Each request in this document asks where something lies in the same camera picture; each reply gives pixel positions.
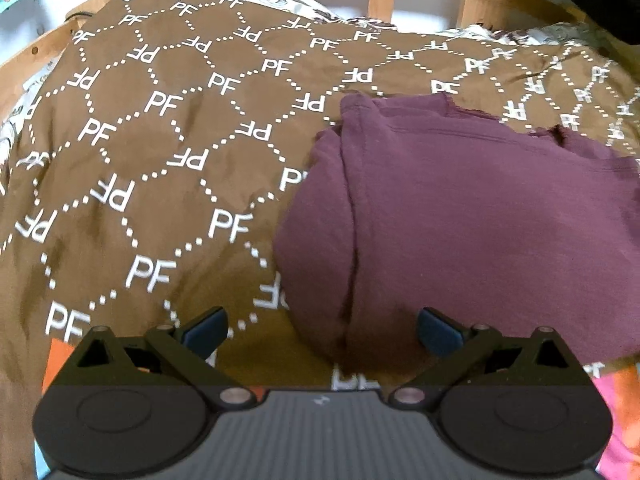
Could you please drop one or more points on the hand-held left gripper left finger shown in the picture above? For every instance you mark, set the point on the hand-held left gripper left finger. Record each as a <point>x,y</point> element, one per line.
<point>205,332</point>

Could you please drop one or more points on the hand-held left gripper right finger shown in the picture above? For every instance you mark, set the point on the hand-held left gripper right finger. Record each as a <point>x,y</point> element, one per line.
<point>437,335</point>

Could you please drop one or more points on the maroon long-sleeved shirt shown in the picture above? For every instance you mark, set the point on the maroon long-sleeved shirt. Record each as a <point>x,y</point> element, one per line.
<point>450,210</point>

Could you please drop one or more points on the brown patterned blanket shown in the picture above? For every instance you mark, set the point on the brown patterned blanket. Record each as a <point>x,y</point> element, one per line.
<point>150,160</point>

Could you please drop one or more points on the pink cloth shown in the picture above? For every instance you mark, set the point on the pink cloth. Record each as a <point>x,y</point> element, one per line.
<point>625,435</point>

